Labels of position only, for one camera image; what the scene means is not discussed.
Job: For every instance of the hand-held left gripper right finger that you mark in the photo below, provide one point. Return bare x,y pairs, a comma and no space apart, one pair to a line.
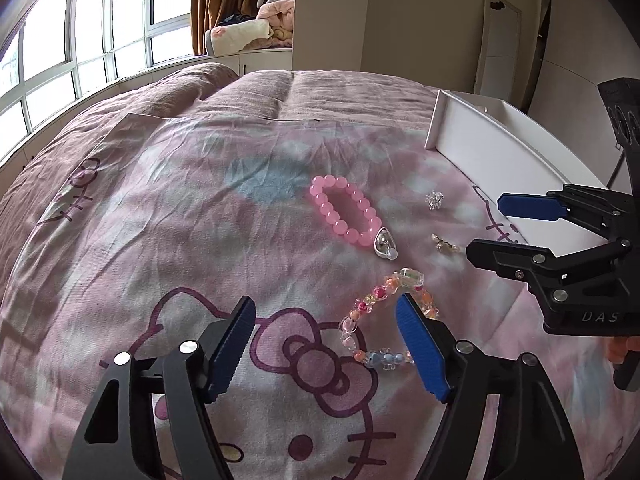
420,350

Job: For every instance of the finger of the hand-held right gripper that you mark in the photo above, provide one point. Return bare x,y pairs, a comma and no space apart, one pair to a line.
530,207
510,257

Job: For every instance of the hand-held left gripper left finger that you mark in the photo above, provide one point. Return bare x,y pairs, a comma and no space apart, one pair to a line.
231,345

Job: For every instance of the white storage box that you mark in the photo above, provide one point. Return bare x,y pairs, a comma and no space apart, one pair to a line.
500,160

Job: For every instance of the clear crystal flower earring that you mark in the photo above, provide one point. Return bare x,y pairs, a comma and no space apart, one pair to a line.
434,200

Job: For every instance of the silver heart pendant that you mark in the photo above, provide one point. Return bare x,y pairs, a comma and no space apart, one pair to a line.
385,245

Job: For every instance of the person's right hand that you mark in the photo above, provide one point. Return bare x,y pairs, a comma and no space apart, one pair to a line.
625,349

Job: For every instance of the pink cartoon cat blanket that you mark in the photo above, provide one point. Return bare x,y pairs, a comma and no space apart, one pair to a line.
225,220

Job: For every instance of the white framed mirror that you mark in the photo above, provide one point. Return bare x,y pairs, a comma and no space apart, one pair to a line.
500,45

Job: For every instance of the white wardrobe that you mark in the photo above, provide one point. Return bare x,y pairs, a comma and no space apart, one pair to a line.
575,35

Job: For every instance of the mauve duvet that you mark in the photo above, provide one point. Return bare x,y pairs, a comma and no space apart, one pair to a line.
280,92

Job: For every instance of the pink fleece blanket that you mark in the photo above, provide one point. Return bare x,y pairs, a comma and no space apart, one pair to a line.
280,22

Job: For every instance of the dark clothing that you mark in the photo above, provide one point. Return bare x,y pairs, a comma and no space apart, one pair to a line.
232,19

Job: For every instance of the bay window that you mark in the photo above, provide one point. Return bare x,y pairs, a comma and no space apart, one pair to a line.
90,25

